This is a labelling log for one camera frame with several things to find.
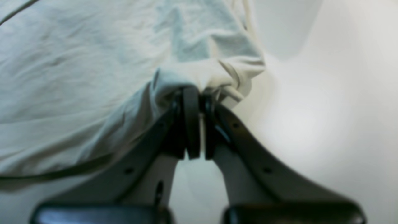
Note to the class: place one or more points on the grey t-shirt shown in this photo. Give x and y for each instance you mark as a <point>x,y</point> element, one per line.
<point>83,79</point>

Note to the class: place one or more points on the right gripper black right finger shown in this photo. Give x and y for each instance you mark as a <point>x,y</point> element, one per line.
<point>277,181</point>

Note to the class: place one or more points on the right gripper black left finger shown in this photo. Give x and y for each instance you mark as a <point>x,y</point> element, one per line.
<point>177,131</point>

